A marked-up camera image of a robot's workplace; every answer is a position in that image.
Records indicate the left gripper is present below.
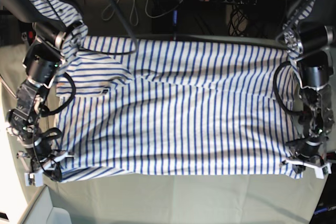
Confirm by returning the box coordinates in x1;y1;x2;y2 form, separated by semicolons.
279;142;329;173

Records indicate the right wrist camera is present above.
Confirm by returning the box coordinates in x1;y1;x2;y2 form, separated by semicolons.
24;173;44;187

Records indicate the red clamp right edge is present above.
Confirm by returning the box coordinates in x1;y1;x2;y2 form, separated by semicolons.
326;152;336;164

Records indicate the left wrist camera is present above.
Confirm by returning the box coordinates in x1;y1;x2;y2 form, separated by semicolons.
314;163;332;179

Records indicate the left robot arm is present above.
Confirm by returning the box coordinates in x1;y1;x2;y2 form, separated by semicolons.
272;0;335;179

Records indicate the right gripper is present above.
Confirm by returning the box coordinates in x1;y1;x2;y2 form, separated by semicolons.
16;150;75;174

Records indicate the white bin bottom left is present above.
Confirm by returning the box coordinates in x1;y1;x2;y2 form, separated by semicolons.
18;185;72;224

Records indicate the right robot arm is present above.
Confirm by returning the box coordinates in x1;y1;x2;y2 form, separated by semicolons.
1;0;87;182

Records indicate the blue white striped t-shirt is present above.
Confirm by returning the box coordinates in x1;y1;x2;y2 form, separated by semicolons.
10;0;317;184

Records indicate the green table cloth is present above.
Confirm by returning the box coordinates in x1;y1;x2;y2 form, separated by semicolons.
0;35;336;224

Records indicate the grey metal rod left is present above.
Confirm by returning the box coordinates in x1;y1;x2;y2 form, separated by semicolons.
0;76;17;100

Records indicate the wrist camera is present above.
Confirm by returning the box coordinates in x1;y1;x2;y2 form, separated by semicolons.
314;163;332;179
24;173;44;187

